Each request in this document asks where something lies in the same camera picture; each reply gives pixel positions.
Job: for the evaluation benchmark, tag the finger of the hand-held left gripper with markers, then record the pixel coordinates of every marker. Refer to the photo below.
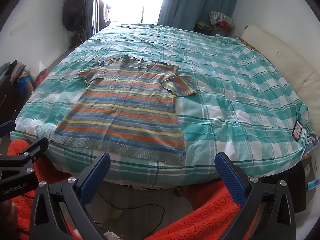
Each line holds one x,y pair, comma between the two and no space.
37,148
7,128

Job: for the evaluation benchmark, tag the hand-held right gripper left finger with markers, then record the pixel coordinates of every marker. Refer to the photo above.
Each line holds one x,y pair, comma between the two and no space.
93,178

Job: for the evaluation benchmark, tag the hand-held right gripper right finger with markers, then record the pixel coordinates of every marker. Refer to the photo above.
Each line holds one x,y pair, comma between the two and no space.
230,177

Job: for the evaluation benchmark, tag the striped knit short-sleeve shirt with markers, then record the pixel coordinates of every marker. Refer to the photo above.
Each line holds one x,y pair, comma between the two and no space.
130,110

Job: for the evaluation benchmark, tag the heap of folded clothes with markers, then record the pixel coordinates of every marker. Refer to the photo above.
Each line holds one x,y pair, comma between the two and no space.
17,73

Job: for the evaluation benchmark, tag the pile of colourful clothes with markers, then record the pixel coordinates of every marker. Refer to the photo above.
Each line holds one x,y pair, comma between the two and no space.
212,27

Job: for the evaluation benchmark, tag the hanging clothes by window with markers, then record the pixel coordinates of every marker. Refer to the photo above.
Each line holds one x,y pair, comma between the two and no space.
104,12

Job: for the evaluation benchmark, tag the person's left hand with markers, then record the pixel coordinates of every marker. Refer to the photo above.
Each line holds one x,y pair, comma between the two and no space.
7,220

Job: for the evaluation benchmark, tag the dark low cabinet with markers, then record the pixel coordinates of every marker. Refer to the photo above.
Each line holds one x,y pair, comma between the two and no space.
8,100

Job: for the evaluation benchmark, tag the orange fleece cloth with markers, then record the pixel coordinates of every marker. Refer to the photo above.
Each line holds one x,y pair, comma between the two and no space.
212,212

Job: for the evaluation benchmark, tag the phone with printed case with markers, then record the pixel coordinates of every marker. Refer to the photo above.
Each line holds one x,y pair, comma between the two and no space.
297,131

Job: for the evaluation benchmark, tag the bed with teal plaid sheet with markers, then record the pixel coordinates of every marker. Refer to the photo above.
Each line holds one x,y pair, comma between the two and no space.
225,92

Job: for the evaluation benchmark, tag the cream padded headboard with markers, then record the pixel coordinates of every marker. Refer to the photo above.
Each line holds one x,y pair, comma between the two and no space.
282,55

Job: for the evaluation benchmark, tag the dark hanging bags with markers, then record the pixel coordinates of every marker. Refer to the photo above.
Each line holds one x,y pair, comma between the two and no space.
75,7

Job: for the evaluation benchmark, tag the grey crocheted blanket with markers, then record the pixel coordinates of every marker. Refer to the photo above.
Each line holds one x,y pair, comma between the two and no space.
222,18

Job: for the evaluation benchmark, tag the blue curtain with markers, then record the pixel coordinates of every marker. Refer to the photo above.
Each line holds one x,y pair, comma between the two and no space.
197,1

